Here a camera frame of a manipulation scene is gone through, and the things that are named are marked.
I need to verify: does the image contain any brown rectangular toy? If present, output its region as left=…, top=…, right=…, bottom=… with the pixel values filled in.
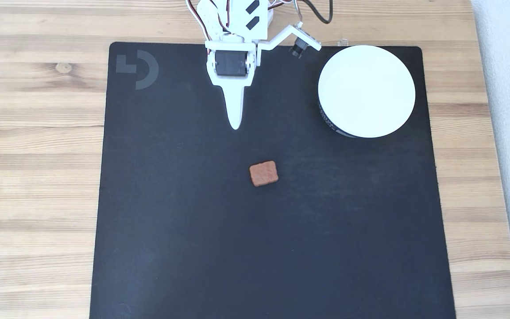
left=249, top=160, right=279, bottom=187

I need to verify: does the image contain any white round bowl plate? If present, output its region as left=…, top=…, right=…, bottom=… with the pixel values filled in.
left=317, top=45, right=416, bottom=139

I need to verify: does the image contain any black desk mat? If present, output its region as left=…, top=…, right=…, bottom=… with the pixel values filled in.
left=89, top=41, right=457, bottom=319

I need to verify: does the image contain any red white black servo wire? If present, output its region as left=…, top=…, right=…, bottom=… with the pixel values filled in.
left=185, top=0, right=211, bottom=56
left=267, top=0, right=303, bottom=25

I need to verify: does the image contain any black camera on white mount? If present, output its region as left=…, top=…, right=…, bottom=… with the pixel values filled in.
left=257, top=23, right=322, bottom=58

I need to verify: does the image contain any black camera cable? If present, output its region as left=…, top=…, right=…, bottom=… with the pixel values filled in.
left=301, top=0, right=333, bottom=24

